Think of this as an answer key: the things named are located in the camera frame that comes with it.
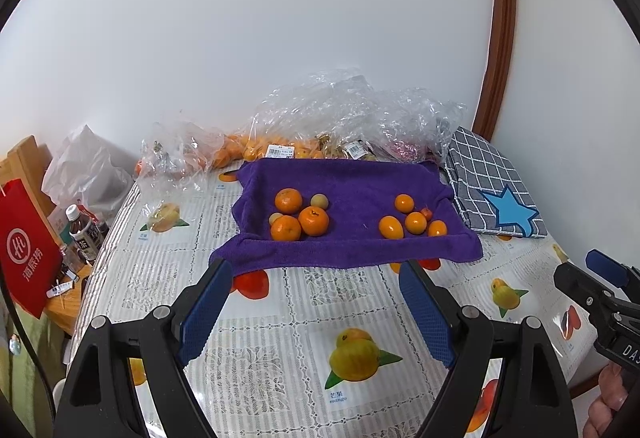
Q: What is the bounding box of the grey checked cloth blue star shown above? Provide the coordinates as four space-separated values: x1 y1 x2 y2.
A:
445 127 548 239

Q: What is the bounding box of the fruit print tablecloth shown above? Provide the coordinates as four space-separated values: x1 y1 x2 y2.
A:
65 168 608 438

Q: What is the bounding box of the clear bag of brown fruits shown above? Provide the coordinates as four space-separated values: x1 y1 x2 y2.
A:
317 133 381 162

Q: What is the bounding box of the wooden chair back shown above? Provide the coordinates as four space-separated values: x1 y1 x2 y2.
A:
0 134 56 229

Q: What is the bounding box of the large crumpled clear plastic bag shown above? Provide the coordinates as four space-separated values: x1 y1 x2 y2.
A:
252 68 468 164

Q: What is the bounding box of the wooden side table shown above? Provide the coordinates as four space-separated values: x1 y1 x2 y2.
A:
42 263 93 334

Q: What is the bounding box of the plastic bottle dark label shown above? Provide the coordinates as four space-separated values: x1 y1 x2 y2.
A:
66 204 103 264

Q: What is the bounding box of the brown wooden door frame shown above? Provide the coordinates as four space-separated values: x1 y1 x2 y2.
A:
472 0 518 141

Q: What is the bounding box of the person's right hand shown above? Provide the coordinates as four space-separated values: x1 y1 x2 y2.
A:
582 363 640 438

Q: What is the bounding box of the green cloth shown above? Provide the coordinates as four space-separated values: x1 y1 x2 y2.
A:
0 308 66 438

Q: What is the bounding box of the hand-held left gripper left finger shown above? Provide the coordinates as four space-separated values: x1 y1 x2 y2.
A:
54 258 234 438

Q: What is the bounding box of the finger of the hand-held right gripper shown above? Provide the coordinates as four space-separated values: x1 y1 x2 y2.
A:
586 249 640 305
554 262 617 315

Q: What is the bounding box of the large orange with stem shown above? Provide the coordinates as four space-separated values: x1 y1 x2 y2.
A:
298 206 330 237

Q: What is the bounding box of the purple towel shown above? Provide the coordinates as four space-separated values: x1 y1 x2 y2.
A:
209 158 484 278

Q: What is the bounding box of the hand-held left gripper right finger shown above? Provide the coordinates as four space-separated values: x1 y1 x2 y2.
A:
398 259 583 438

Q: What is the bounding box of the clear plastic bag of oranges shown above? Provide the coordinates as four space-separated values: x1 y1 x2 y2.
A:
207 115 321 169

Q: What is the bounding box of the red paper bag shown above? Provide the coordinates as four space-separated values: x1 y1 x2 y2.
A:
0 178 63 319

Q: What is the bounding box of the white plastic bag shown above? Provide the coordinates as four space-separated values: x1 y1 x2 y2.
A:
42 124 133 219

